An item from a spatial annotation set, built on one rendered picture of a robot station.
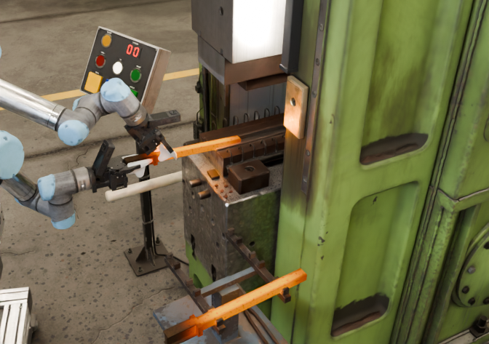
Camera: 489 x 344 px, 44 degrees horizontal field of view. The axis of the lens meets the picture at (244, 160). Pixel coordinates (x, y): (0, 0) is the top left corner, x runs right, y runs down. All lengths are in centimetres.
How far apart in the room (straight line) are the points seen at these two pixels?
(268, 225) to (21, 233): 165
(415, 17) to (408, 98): 26
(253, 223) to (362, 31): 82
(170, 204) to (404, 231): 164
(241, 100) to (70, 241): 139
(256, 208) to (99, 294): 118
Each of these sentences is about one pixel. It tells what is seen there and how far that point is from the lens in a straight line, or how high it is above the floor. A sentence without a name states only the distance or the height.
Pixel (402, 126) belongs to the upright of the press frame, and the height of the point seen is 119.
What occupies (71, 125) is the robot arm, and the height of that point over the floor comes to 125.
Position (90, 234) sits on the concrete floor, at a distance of 331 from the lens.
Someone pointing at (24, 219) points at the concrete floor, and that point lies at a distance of 350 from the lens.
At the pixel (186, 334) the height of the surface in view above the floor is 91.
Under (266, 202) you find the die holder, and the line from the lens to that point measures 206.
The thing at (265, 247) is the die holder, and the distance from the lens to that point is 220.
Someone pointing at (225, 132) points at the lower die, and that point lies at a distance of 222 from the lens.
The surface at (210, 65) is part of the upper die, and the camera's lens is 198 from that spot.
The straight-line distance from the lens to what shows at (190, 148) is 206.
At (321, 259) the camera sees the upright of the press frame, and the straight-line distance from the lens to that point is 197.
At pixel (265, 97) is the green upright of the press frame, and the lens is 236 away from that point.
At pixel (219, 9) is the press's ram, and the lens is 185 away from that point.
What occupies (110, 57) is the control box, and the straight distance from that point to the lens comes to 250.
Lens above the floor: 214
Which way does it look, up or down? 34 degrees down
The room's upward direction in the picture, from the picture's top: 2 degrees clockwise
